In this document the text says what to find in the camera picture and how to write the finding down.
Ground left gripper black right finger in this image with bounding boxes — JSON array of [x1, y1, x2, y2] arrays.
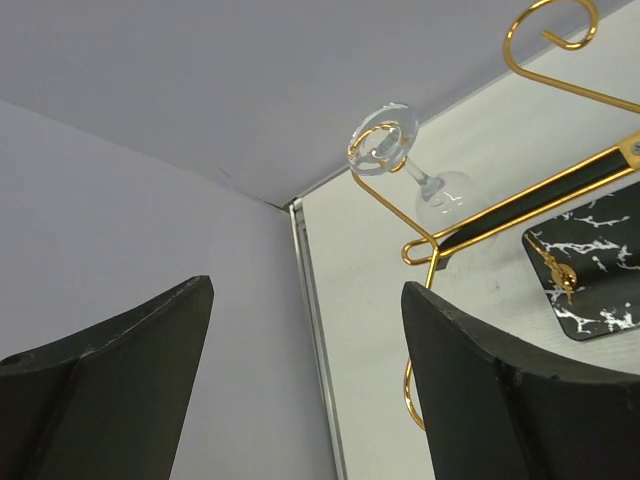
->
[[401, 281, 639, 479]]

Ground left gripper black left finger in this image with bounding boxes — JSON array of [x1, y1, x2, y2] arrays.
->
[[1, 276, 214, 479]]

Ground gold wine glass rack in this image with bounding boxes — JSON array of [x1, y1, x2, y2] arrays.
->
[[347, 0, 640, 431]]

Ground aluminium table frame rail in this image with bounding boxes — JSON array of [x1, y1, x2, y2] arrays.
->
[[288, 198, 348, 480]]

